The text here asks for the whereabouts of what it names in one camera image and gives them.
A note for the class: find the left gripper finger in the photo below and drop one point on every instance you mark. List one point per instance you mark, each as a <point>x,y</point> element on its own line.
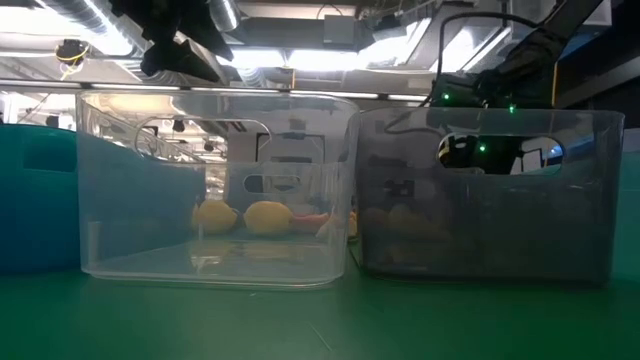
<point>210,37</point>
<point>175,62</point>

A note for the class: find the yellow lemon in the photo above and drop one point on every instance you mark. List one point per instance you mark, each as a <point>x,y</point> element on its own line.
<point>268,218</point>
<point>215,217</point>

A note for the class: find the orange carrot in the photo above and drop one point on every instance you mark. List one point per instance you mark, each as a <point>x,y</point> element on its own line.
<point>310,222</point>

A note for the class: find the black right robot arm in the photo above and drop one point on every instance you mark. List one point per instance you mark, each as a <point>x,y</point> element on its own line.
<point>530,55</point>

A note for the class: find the smoky grey plastic basket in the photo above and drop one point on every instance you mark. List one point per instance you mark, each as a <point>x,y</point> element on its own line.
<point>550,225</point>

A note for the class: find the bright ceiling light panel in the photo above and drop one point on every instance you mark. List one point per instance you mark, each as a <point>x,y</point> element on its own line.
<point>300,60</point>

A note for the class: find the long strip light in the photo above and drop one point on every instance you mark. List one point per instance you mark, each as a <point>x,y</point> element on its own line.
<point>407,97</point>

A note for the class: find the grey ceiling box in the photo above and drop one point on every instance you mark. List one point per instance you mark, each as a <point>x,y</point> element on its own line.
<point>340,30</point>

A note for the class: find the teal translucent plastic basket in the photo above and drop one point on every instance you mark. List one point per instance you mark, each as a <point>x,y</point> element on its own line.
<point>631,210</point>

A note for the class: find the blue plastic basket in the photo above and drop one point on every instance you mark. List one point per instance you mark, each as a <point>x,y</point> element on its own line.
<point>35,210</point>

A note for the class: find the clear plastic basket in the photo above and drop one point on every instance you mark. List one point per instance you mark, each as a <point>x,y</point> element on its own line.
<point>320,260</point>

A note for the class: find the silver ventilation duct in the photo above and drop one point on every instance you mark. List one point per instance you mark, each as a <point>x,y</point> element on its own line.
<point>224,15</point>

